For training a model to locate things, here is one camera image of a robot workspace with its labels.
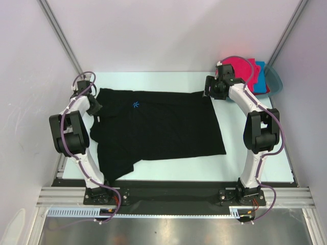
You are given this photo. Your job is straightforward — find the black t shirt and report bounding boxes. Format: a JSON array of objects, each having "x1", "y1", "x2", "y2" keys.
[{"x1": 90, "y1": 88, "x2": 226, "y2": 182}]

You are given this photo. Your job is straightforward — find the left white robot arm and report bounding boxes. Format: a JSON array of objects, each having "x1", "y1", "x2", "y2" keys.
[{"x1": 49, "y1": 80, "x2": 113, "y2": 205}]

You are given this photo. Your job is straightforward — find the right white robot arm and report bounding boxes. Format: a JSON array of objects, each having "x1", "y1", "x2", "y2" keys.
[{"x1": 203, "y1": 62, "x2": 280, "y2": 205}]

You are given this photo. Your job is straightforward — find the pink t shirt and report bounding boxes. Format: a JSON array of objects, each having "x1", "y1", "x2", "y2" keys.
[{"x1": 222, "y1": 57, "x2": 263, "y2": 92}]

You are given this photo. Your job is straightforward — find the blue t shirt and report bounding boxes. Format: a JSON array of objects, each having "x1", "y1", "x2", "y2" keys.
[{"x1": 253, "y1": 61, "x2": 266, "y2": 90}]

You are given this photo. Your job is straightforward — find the teal plastic basket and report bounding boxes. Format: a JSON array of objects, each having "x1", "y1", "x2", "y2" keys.
[{"x1": 255, "y1": 64, "x2": 283, "y2": 99}]

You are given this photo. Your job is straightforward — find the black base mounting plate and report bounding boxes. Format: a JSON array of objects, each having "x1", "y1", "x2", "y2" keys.
[{"x1": 83, "y1": 180, "x2": 266, "y2": 215}]

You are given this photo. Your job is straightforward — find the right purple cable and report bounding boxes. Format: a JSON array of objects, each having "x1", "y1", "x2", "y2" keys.
[{"x1": 219, "y1": 55, "x2": 285, "y2": 225}]

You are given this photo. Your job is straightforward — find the aluminium front rail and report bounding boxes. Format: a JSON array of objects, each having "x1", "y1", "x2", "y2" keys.
[{"x1": 37, "y1": 187, "x2": 315, "y2": 209}]

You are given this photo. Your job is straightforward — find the left white cable duct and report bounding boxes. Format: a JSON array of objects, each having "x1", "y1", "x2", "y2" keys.
[{"x1": 47, "y1": 207, "x2": 115, "y2": 218}]

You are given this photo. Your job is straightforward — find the white cable duct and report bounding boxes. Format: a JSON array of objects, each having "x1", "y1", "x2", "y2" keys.
[
  {"x1": 229, "y1": 206, "x2": 255, "y2": 220},
  {"x1": 47, "y1": 207, "x2": 115, "y2": 218}
]

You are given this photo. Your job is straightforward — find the left aluminium frame post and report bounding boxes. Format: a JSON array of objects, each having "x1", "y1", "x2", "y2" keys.
[{"x1": 37, "y1": 0, "x2": 83, "y2": 74}]

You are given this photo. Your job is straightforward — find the aluminium frame post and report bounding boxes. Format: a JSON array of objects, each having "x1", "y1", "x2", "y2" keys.
[
  {"x1": 268, "y1": 0, "x2": 310, "y2": 66},
  {"x1": 37, "y1": 0, "x2": 83, "y2": 74}
]

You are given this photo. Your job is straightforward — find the right aluminium frame post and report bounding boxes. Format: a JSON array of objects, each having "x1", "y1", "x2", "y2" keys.
[{"x1": 268, "y1": 0, "x2": 310, "y2": 66}]

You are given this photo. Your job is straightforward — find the right white cable duct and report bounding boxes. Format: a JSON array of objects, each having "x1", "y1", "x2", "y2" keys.
[{"x1": 229, "y1": 206, "x2": 255, "y2": 220}]

